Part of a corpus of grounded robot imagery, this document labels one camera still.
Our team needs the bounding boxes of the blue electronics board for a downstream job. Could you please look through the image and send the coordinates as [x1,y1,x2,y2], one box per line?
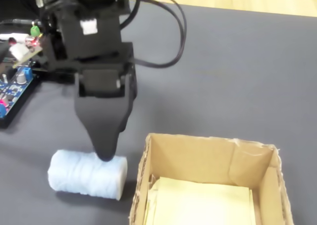
[0,61,42,129]

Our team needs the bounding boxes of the small board with red parts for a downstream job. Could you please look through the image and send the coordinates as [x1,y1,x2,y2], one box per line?
[8,34,44,68]

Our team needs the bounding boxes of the open brown cardboard box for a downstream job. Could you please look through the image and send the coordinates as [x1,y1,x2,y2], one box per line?
[127,132,295,225]

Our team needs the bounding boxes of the blue circuit board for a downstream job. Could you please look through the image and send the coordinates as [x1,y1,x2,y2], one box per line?
[0,66,34,119]

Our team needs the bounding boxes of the pale yellow paper sheets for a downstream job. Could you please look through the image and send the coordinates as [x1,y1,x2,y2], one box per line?
[146,176,256,225]

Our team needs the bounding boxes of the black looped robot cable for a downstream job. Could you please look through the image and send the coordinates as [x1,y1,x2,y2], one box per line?
[120,0,183,68]
[128,0,188,69]

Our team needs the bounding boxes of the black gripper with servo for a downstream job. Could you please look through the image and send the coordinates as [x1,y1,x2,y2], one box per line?
[74,56,137,162]

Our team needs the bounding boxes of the green round tag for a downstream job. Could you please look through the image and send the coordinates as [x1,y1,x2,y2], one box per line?
[30,24,42,36]

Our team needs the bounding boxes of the grey textured table mat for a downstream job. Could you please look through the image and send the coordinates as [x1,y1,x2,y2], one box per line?
[0,0,317,225]

